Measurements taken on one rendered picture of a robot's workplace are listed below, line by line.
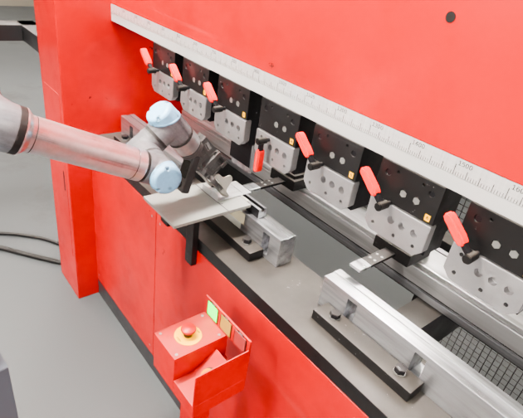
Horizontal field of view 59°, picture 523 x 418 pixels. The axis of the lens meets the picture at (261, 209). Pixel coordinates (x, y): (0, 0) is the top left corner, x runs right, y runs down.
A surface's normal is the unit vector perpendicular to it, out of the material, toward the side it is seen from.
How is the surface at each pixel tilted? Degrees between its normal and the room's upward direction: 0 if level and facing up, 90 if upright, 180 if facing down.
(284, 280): 0
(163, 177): 90
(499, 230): 90
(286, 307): 0
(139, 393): 0
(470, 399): 90
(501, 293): 90
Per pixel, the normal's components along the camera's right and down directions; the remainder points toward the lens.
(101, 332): 0.14, -0.86
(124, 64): 0.62, 0.47
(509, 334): -0.77, 0.22
